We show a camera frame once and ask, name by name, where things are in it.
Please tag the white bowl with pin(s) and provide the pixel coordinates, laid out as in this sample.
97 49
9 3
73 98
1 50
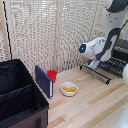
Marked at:
68 93

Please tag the white black Franka robot arm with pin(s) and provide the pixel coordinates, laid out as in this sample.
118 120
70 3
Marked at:
100 46

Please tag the thin black pole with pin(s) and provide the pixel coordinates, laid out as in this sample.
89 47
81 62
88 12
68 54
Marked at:
6 30

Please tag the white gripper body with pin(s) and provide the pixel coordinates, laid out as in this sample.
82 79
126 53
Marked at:
94 64

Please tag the red plastic cup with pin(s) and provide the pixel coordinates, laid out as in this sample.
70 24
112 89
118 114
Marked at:
52 76

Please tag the black fabric storage box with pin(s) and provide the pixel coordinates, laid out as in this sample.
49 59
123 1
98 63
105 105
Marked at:
20 96

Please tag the beige woven folding screen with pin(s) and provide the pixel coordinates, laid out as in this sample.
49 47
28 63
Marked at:
40 33

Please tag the dark blue book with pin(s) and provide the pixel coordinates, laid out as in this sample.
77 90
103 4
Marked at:
43 80

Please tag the yellow food pieces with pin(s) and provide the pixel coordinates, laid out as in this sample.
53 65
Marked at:
69 89

